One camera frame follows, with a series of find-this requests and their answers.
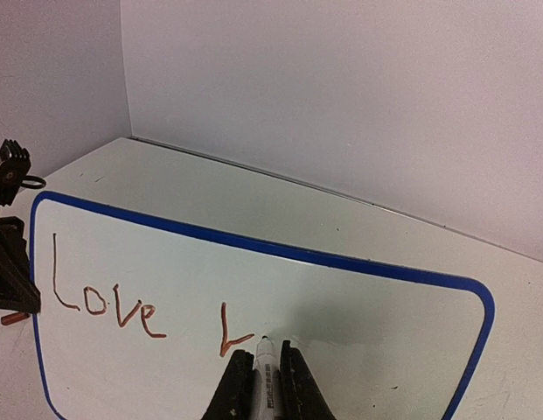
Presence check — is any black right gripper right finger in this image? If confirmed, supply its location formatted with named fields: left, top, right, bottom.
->
left=280, top=340, right=336, bottom=420

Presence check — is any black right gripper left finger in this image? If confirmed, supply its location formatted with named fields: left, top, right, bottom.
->
left=203, top=350, right=254, bottom=420

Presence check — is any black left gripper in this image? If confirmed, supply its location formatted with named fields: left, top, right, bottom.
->
left=0, top=139, right=39, bottom=314

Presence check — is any red marker cap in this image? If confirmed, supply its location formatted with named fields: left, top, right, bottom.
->
left=0, top=311, right=30, bottom=326

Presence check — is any whiteboard marker pen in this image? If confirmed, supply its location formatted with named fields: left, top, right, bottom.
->
left=250, top=336, right=286, bottom=420

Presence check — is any blue framed whiteboard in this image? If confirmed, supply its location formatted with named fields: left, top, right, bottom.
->
left=30, top=192, right=495, bottom=419

